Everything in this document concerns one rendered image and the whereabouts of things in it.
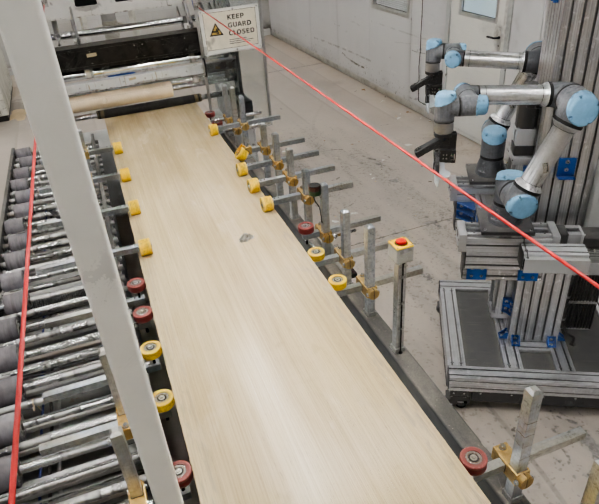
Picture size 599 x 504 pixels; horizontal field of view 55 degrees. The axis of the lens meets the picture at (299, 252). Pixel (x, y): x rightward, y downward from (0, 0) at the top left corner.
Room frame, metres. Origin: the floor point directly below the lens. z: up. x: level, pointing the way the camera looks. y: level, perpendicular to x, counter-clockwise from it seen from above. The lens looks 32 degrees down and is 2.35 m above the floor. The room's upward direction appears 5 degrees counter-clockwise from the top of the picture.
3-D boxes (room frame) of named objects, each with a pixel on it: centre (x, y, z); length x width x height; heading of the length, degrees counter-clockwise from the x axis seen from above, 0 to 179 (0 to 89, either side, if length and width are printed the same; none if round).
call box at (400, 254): (1.79, -0.38, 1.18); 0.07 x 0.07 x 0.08; 18
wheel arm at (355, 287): (2.10, -0.34, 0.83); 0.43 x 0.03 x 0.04; 108
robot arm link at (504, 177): (2.20, -0.92, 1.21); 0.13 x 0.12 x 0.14; 176
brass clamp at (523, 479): (1.11, -0.60, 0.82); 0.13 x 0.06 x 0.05; 18
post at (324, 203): (2.52, -0.14, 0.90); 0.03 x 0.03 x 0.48; 18
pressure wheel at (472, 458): (1.09, -0.46, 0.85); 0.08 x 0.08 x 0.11
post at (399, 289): (1.79, -0.38, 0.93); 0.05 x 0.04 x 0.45; 18
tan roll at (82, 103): (4.59, 1.10, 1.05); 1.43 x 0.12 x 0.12; 108
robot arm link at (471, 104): (2.11, -0.69, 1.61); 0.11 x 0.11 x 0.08; 86
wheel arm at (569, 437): (1.15, -0.65, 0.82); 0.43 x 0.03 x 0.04; 108
